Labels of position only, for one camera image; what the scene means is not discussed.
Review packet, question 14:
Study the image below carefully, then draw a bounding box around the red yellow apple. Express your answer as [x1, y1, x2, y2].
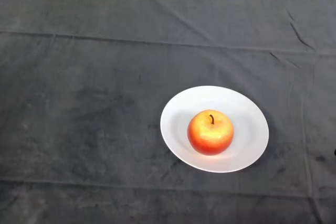
[187, 109, 235, 156]

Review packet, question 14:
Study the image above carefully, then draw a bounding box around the white round plate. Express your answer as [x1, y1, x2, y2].
[160, 85, 270, 174]

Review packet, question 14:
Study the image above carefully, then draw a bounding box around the black cloth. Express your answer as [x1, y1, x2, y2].
[0, 0, 336, 224]

